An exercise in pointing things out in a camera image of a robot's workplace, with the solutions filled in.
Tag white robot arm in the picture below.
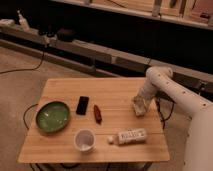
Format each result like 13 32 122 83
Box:
133 67 213 171

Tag black cable on robot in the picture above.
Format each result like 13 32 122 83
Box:
155 96 175 130

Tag white spray bottle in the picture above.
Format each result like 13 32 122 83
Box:
17 11 30 31

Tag black cable on floor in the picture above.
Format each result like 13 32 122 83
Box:
0 44 48 76

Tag black phone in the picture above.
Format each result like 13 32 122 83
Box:
76 96 89 115

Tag white lotion tube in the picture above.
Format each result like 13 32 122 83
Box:
107 128 147 145

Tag white plastic cup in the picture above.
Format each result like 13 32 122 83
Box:
74 129 95 153

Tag black object on shelf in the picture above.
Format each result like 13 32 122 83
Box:
56 28 76 42

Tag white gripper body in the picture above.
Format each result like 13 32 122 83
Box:
138 87 157 106

